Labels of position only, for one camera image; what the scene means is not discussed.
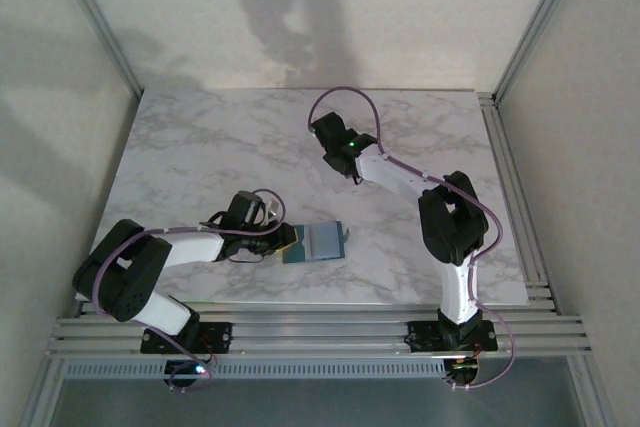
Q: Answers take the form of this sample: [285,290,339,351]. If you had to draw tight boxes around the teal card holder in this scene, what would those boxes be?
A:
[280,220,350,267]

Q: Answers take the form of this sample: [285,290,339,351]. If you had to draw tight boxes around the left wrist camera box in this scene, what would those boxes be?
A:
[252,199,282,224]

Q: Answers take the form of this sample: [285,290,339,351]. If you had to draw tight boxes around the aluminium frame rail bed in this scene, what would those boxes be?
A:
[44,302,592,361]

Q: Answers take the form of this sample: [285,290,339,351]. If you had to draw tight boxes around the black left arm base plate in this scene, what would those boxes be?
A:
[139,321,234,355]

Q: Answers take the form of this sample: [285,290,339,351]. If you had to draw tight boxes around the grey slotted cable duct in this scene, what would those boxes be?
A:
[63,359,447,380]

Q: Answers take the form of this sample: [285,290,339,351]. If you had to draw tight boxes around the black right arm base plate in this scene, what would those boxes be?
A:
[407,319,497,354]

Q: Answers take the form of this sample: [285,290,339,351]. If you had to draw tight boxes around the aluminium side rail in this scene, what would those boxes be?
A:
[477,91,557,316]

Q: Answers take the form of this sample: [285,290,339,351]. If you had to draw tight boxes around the aluminium frame post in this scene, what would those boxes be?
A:
[47,0,145,99]
[492,0,592,104]

